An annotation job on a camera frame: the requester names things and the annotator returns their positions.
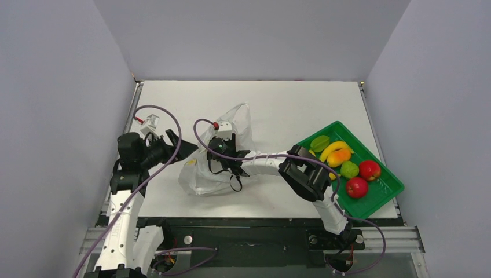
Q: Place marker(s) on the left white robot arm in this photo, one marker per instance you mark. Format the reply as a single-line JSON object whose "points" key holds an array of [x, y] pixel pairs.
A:
{"points": [[123, 254]]}

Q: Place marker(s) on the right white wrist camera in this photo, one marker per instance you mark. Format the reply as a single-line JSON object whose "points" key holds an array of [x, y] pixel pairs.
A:
{"points": [[223, 130]]}

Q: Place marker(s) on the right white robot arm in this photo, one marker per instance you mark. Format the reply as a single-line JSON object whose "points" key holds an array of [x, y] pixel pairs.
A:
{"points": [[307, 176]]}

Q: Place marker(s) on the white plastic bag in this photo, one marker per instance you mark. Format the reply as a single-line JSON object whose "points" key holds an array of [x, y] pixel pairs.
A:
{"points": [[202, 178]]}

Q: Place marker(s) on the green plastic tray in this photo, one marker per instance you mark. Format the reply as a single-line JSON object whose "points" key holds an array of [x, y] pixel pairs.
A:
{"points": [[380, 191]]}

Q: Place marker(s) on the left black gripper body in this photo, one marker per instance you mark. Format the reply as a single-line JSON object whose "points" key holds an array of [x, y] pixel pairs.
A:
{"points": [[158, 152]]}

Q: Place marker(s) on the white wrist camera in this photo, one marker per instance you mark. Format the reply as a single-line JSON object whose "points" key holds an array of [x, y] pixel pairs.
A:
{"points": [[223, 130], [149, 125]]}

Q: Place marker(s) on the long yellow fake banana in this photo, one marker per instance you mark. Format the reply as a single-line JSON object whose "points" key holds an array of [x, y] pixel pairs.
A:
{"points": [[337, 145]]}

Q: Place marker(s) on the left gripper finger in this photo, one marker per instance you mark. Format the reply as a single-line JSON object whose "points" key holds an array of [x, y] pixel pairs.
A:
{"points": [[185, 149], [174, 138]]}

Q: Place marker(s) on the orange yellow fake mango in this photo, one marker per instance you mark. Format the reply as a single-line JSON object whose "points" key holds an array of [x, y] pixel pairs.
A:
{"points": [[337, 158]]}

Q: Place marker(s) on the green fake starfruit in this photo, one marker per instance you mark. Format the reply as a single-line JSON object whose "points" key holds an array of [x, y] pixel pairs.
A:
{"points": [[319, 143]]}

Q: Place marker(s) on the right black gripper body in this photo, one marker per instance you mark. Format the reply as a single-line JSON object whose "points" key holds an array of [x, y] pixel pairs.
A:
{"points": [[233, 154]]}

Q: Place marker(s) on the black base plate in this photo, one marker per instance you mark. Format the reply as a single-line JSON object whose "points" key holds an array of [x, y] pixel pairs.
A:
{"points": [[257, 242]]}

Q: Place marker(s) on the green fake lime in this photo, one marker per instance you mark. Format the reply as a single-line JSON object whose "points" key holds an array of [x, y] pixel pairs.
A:
{"points": [[349, 170]]}

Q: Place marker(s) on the small yellow fake banana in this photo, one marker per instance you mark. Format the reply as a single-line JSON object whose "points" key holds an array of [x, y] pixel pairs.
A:
{"points": [[332, 176]]}

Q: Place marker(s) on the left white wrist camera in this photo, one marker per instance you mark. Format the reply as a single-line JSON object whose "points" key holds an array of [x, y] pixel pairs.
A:
{"points": [[149, 125]]}

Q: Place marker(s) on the red fake apple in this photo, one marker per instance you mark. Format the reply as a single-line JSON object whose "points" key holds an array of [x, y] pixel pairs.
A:
{"points": [[357, 187], [369, 170]]}

